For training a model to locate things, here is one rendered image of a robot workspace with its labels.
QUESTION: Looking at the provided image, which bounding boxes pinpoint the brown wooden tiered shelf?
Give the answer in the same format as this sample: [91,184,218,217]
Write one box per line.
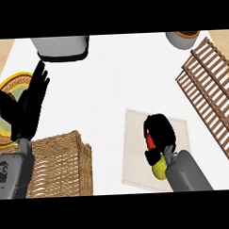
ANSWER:
[173,35,229,176]

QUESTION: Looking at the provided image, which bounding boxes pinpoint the grey pot with brown rim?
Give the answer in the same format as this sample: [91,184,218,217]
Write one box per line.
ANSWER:
[165,30,203,52]

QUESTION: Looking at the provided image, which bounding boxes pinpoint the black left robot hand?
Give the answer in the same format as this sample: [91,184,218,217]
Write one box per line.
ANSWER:
[0,59,54,143]

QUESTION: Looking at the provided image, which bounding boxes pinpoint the yellow rimmed patterned plate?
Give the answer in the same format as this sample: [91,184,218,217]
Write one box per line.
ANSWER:
[0,71,38,150]

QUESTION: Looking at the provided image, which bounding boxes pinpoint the red tomato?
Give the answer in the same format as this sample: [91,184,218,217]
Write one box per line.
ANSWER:
[145,133,156,152]

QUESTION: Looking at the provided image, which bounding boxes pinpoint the beige placemat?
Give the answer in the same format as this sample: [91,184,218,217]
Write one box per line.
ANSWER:
[118,105,193,194]

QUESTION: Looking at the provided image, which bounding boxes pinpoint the brown wicker basket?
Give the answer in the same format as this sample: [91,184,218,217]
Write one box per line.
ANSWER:
[0,129,94,201]

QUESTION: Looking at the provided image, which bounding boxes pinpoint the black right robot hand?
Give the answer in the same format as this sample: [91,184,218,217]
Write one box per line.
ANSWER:
[142,113,178,167]

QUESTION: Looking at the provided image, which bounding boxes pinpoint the yellow-green fruit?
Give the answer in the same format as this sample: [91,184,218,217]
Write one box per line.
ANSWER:
[151,153,179,182]

